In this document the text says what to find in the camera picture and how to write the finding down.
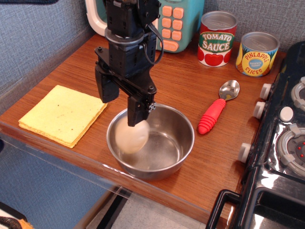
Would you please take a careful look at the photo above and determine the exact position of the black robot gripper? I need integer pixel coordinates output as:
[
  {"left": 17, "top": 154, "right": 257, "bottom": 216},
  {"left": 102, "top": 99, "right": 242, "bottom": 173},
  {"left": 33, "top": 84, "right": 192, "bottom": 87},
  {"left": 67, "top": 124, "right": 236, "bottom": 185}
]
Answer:
[{"left": 95, "top": 32, "right": 157, "bottom": 127}]

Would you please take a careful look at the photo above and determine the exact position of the white potato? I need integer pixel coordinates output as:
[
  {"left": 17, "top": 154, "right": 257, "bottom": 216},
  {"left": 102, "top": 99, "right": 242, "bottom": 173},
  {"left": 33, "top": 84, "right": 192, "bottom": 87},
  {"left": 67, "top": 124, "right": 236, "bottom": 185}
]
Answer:
[{"left": 115, "top": 116, "right": 150, "bottom": 154}]

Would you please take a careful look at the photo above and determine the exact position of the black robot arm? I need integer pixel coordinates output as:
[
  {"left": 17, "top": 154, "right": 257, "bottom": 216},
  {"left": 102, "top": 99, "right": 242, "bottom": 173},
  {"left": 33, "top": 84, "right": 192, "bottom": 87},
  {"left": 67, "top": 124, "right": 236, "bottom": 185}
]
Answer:
[{"left": 95, "top": 0, "right": 162, "bottom": 126}]

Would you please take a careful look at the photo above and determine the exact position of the stainless steel pan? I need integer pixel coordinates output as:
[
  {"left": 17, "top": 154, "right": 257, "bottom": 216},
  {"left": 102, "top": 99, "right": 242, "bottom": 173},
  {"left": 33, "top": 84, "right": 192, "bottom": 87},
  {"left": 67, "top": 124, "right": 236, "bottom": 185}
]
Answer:
[{"left": 107, "top": 104, "right": 194, "bottom": 180}]

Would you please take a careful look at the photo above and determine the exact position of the yellow sponge cloth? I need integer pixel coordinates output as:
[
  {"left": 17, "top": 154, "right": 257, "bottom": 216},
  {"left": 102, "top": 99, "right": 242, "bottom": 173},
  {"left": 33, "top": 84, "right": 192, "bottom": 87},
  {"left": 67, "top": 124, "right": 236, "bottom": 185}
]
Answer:
[{"left": 19, "top": 85, "right": 107, "bottom": 148}]

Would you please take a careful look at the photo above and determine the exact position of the toy microwave teal and white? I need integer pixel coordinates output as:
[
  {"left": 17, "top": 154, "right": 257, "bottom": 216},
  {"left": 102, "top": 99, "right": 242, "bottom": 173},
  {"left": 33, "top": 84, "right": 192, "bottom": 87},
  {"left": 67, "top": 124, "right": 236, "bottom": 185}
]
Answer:
[{"left": 85, "top": 0, "right": 204, "bottom": 53}]

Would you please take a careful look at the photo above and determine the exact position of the tomato sauce can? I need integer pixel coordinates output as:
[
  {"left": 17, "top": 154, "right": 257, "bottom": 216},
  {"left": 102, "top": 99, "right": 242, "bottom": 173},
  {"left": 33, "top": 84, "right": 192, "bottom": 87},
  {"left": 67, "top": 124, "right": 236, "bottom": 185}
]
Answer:
[{"left": 197, "top": 11, "right": 237, "bottom": 67}]

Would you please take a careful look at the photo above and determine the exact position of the pineapple slices can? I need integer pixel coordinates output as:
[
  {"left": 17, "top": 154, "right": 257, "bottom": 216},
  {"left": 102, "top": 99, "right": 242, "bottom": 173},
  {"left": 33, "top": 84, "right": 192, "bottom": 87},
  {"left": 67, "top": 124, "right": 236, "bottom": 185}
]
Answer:
[{"left": 235, "top": 31, "right": 280, "bottom": 77}]

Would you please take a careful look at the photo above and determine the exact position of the black toy stove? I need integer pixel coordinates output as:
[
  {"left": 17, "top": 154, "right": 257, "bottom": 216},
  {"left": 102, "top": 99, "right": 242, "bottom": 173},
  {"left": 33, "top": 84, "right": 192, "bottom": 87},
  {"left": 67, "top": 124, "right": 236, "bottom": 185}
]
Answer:
[{"left": 206, "top": 42, "right": 305, "bottom": 229}]

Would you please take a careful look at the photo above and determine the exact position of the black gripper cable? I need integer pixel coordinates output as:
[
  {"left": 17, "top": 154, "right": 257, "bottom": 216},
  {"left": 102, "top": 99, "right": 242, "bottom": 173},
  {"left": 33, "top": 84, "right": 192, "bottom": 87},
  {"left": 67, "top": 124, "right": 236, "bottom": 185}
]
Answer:
[{"left": 142, "top": 23, "right": 165, "bottom": 66}]

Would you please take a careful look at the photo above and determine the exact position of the red handled metal spoon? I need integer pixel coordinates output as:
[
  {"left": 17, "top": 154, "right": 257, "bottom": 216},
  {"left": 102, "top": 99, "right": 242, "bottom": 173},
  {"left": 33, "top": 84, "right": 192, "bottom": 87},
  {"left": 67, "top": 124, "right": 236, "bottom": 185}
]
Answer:
[{"left": 197, "top": 80, "right": 240, "bottom": 135}]

